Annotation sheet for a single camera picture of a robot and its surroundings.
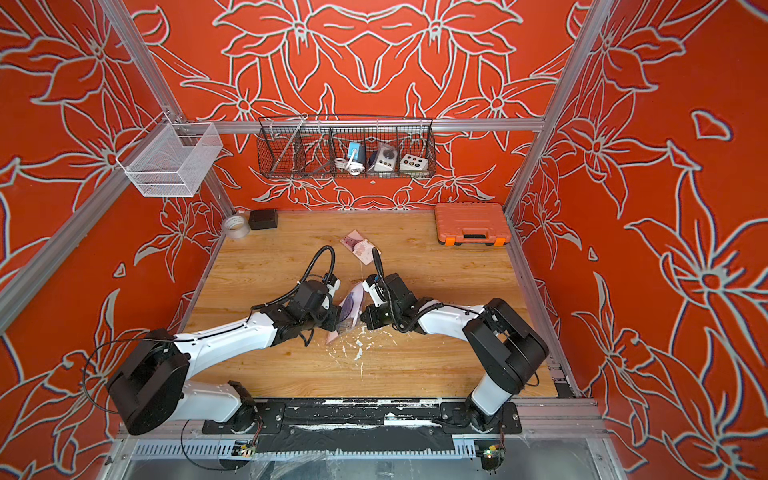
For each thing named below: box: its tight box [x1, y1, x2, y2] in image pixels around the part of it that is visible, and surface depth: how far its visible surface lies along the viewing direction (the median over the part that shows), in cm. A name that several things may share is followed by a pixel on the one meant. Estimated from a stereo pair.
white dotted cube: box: [399, 153, 429, 171], surface depth 96 cm
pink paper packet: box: [339, 229, 382, 266], surface depth 109 cm
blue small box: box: [348, 142, 361, 161], surface depth 85 cm
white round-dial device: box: [374, 142, 398, 172], surface depth 93 cm
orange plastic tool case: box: [435, 202, 511, 247], surface depth 109 cm
